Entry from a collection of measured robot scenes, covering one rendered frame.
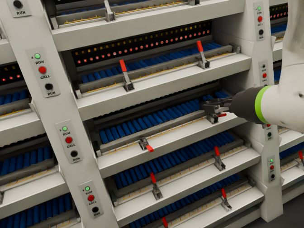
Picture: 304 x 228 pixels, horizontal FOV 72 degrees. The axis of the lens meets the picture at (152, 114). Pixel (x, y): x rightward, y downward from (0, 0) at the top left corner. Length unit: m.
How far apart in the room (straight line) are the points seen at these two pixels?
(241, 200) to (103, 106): 0.70
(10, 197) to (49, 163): 0.12
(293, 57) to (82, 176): 0.59
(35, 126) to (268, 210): 0.98
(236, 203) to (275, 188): 0.19
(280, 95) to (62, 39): 0.52
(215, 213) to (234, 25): 0.74
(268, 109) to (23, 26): 0.59
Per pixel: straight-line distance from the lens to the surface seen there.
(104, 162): 0.68
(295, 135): 1.10
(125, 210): 0.78
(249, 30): 0.83
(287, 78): 0.48
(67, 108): 0.60
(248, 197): 1.04
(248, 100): 0.55
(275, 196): 1.12
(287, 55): 0.50
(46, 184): 0.70
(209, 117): 0.78
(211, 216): 0.96
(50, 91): 0.60
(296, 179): 1.19
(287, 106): 0.47
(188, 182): 0.82
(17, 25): 0.62
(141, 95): 0.63
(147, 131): 0.70
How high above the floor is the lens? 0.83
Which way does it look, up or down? 16 degrees down
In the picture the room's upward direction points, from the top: 14 degrees counter-clockwise
